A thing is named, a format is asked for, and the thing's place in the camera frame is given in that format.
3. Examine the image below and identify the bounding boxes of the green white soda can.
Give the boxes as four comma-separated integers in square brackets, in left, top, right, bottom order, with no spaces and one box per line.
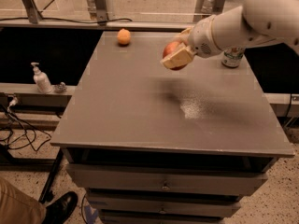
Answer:
[221,48,245,68]

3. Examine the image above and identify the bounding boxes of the white pump dispenser bottle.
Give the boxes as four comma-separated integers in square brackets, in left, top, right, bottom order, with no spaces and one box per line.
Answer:
[31,62,53,93]

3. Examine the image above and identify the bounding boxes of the black floor cables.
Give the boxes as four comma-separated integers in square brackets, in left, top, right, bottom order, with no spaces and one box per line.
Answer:
[0,105,52,152]

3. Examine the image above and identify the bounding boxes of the black stand leg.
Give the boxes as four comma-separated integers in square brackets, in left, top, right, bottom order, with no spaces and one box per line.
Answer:
[38,151,64,203]

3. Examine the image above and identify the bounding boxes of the small grey metal object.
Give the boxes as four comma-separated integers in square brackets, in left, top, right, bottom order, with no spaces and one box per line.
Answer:
[54,82,67,93]

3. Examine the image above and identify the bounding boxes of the metal bracket post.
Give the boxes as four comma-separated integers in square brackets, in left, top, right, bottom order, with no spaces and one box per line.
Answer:
[21,0,42,24]
[94,0,110,22]
[193,0,225,22]

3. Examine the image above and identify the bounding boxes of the black cable on ledge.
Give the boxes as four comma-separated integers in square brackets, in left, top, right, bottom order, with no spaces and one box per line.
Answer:
[0,16,134,26]

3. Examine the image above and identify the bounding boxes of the white plug connector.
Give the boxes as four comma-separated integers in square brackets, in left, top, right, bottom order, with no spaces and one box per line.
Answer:
[7,97,19,113]

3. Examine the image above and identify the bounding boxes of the black shoe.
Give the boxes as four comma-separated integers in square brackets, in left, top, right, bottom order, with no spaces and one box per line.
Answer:
[42,191,78,224]

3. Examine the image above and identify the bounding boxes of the middle metal bracket post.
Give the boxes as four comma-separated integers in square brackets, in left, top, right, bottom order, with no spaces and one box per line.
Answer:
[94,0,110,22]

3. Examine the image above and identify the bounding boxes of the red apple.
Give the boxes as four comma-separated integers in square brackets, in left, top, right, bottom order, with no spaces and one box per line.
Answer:
[163,41,186,71]

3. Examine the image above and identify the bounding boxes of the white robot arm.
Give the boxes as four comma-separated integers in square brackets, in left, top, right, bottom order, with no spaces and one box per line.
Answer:
[161,0,299,70]

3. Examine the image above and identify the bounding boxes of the grey drawer cabinet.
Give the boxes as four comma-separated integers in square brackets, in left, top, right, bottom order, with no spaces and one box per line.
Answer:
[51,32,293,224]

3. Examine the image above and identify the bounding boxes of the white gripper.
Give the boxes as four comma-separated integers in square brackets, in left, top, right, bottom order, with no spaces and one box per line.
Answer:
[161,15,221,69]

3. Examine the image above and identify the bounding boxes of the left metal bracket post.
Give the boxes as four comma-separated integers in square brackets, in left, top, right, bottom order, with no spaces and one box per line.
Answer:
[21,0,42,24]

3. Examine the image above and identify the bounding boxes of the right metal bracket post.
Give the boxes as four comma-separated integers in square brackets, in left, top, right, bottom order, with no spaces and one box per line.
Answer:
[193,0,225,22]

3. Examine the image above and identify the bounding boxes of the orange fruit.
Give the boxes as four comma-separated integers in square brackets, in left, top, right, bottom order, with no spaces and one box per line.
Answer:
[117,29,131,46]

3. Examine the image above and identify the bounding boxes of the tan trouser leg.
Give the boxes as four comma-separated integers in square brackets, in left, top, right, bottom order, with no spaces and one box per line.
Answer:
[0,177,46,224]

